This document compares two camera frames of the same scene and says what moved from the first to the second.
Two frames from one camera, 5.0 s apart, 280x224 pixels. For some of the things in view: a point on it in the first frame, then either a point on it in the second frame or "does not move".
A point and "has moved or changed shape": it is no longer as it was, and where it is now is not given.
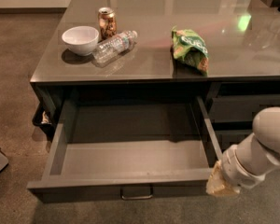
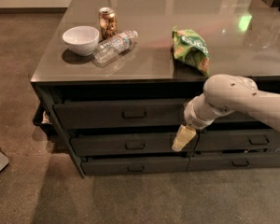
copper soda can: (106, 22) does not move
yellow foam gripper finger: (217, 185) -> (185, 133)
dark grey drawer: (103, 151) has moved or changed shape
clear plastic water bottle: (108, 49) does not move
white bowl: (81, 40) does not move
